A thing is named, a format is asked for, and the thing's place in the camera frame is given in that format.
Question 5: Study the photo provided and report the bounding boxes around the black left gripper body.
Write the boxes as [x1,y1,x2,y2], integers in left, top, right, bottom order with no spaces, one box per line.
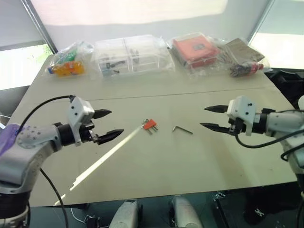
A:
[80,119,102,145]

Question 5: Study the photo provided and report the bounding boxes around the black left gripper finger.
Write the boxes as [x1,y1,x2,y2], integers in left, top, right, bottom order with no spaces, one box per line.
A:
[98,129,125,145]
[94,109,113,120]

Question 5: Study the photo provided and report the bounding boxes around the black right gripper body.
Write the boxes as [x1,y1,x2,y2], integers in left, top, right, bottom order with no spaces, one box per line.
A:
[228,117,247,137]

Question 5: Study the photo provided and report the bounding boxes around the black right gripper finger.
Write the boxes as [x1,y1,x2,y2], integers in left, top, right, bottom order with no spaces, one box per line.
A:
[199,122,231,134]
[204,104,229,114]

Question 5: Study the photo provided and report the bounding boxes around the metal hex key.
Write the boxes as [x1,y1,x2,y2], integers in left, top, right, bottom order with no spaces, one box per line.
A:
[172,125,194,135]

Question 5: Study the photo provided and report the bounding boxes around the orange box in bag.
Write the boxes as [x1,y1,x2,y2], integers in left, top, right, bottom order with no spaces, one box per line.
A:
[166,31,229,77]

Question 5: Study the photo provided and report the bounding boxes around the bag with brown card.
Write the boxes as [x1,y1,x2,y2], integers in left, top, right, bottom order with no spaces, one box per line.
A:
[218,37,272,78]

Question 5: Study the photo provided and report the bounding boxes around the bag of colourful items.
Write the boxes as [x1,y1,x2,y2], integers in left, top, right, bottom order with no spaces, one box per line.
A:
[46,40,95,78]

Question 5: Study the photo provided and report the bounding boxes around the red box with lid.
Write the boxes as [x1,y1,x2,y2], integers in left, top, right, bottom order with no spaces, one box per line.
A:
[171,35,219,69]

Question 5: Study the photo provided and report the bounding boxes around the clear plastic organiser box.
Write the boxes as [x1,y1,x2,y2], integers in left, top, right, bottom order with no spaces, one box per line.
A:
[94,34,176,78]

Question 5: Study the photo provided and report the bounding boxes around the black equipment beside table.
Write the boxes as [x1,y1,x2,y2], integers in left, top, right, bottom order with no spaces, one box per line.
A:
[264,67,304,110]

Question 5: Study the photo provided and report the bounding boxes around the grey rounded robot leg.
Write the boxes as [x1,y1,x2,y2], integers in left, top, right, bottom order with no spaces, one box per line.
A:
[109,199,143,228]
[168,194,203,228]

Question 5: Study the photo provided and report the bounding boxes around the black object with white marks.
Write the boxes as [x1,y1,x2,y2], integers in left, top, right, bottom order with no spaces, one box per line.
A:
[242,182,304,227]

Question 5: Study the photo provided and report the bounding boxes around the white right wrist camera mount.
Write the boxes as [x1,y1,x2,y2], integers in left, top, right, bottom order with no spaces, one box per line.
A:
[226,95,258,137]

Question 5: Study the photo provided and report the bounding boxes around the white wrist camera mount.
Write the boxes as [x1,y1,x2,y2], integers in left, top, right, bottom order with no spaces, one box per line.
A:
[226,95,258,137]
[68,95,95,146]

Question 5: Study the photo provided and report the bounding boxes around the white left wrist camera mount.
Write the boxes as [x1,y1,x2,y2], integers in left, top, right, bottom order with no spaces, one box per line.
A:
[68,95,95,146]

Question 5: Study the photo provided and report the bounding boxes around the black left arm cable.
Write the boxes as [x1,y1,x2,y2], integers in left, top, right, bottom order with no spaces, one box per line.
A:
[15,95,75,228]

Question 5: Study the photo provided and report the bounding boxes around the black metal frame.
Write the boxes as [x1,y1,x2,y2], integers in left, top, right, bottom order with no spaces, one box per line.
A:
[212,190,238,228]

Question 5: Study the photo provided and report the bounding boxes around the thin white floor cable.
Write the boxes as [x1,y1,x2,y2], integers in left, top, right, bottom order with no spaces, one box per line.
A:
[70,208,86,224]

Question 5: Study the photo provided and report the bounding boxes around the grey window frame post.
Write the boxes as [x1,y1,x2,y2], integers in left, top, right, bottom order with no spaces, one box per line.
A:
[246,0,276,46]
[20,0,58,55]

